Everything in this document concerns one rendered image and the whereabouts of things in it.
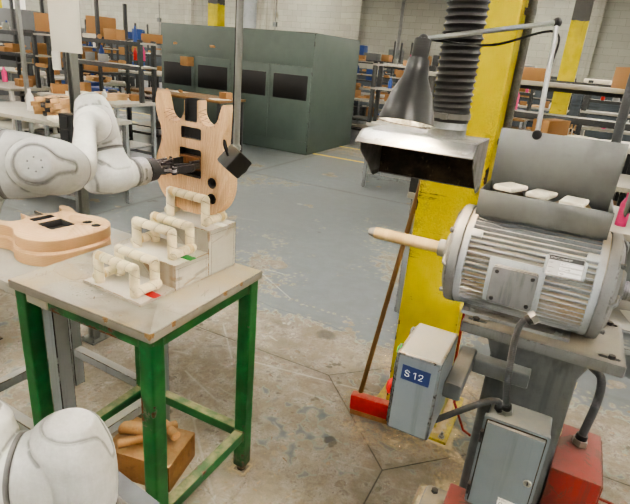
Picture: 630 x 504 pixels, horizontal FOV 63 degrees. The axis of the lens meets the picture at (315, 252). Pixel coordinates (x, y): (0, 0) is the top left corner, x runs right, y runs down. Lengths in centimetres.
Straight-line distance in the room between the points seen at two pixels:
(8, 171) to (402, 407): 91
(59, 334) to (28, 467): 85
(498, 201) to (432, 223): 108
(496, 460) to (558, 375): 25
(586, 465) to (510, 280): 55
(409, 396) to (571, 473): 50
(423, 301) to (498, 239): 121
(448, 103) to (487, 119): 85
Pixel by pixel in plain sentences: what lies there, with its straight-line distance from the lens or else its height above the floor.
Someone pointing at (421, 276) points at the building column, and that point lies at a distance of 240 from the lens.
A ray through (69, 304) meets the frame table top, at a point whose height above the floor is 93.
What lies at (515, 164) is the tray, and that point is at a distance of 139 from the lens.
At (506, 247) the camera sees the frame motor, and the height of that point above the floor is 132.
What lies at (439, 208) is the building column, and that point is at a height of 112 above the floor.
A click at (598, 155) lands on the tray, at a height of 153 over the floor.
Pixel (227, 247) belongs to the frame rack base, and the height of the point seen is 101.
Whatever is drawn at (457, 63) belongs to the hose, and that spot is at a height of 171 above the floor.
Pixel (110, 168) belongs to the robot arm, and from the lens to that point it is 161.
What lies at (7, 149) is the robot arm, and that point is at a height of 149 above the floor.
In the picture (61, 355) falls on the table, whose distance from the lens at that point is 202.
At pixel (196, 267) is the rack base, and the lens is 181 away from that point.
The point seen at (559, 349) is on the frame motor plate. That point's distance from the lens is 132.
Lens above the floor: 170
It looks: 21 degrees down
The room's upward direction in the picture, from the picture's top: 5 degrees clockwise
